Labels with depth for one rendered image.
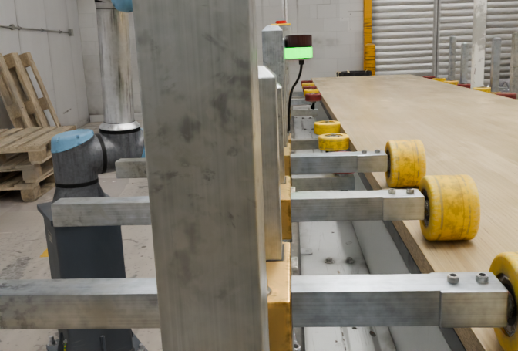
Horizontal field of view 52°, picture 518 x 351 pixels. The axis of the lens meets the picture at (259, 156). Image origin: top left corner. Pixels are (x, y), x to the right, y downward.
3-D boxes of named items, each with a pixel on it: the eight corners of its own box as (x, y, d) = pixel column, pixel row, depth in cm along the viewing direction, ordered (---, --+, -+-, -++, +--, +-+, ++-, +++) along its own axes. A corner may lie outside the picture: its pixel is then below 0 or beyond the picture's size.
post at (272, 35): (271, 291, 98) (261, 25, 89) (272, 283, 102) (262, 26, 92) (290, 291, 98) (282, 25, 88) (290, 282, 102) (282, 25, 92)
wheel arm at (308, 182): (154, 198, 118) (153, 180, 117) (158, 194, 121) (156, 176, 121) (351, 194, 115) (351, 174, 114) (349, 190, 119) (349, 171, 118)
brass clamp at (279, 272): (215, 366, 38) (210, 302, 37) (234, 284, 51) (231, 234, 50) (301, 366, 38) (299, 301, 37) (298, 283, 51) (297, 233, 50)
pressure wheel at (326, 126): (329, 160, 161) (329, 123, 159) (309, 157, 167) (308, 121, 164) (345, 156, 166) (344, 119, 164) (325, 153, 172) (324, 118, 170)
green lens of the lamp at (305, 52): (284, 59, 113) (284, 48, 112) (284, 58, 119) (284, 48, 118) (313, 57, 112) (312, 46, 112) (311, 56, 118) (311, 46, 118)
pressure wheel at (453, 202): (428, 167, 63) (414, 186, 71) (436, 233, 60) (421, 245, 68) (479, 165, 63) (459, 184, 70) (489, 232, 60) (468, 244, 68)
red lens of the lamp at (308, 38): (284, 46, 112) (284, 35, 112) (284, 46, 118) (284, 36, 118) (312, 45, 112) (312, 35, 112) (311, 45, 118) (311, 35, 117)
